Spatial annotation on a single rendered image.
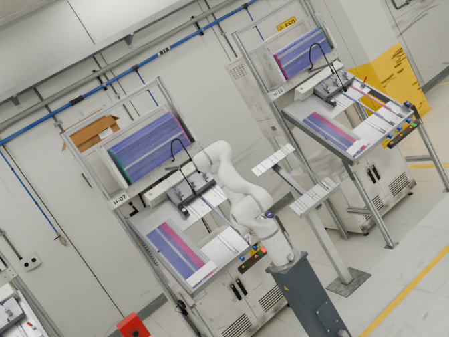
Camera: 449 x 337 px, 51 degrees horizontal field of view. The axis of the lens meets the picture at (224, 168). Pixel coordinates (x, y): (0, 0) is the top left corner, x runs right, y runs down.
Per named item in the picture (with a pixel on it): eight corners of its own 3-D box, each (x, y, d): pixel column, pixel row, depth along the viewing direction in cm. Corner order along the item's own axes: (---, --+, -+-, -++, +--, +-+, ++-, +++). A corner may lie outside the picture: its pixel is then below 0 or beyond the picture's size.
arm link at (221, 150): (252, 224, 248) (276, 206, 251) (250, 214, 237) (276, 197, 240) (201, 158, 271) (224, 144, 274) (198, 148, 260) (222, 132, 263)
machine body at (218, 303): (301, 301, 345) (259, 232, 332) (228, 367, 319) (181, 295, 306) (257, 283, 404) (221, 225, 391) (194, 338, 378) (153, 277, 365)
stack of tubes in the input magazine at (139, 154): (192, 143, 327) (172, 109, 321) (131, 184, 308) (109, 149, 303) (186, 144, 338) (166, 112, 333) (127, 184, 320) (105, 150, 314)
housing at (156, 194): (208, 174, 341) (206, 161, 330) (154, 212, 323) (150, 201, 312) (202, 168, 345) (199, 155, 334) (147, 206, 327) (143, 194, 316)
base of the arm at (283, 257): (308, 251, 250) (291, 222, 246) (284, 274, 241) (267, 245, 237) (286, 249, 267) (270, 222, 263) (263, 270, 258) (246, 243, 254)
